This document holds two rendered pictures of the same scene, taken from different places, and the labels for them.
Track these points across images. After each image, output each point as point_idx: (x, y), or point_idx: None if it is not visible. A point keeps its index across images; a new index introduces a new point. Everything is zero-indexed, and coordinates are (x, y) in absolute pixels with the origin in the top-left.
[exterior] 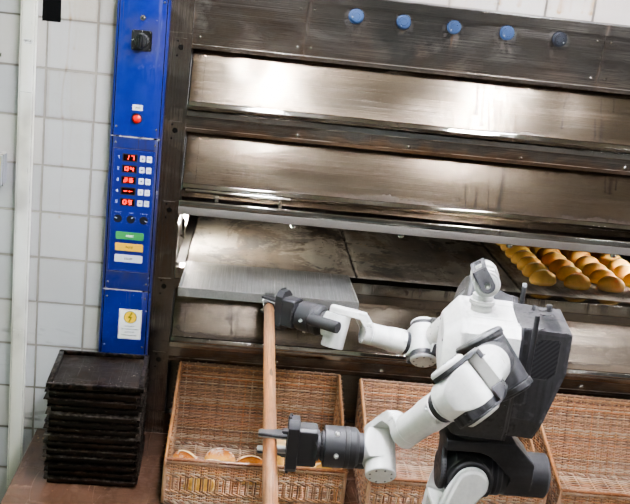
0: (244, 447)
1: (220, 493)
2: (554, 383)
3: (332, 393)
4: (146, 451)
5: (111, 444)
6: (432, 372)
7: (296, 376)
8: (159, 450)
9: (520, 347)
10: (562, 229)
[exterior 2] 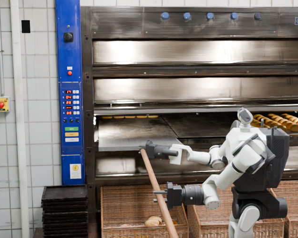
0: (135, 224)
1: None
2: (284, 159)
3: None
4: (90, 231)
5: (74, 226)
6: None
7: None
8: (96, 230)
9: (266, 143)
10: (271, 103)
